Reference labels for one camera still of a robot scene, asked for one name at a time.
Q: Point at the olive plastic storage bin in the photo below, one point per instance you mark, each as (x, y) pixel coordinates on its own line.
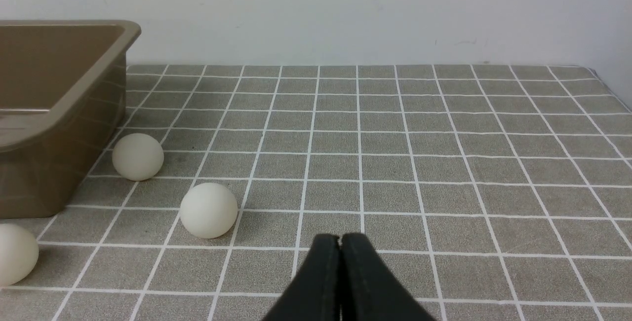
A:
(62, 96)

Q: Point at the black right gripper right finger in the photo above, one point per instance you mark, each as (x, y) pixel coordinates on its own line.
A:
(370, 291)

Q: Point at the white ping-pong ball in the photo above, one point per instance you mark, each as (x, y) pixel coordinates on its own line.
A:
(208, 210)
(137, 157)
(19, 252)

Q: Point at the grey checkered table mat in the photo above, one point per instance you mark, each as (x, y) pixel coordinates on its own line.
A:
(492, 192)

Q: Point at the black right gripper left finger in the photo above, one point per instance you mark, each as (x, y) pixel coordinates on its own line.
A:
(312, 294)

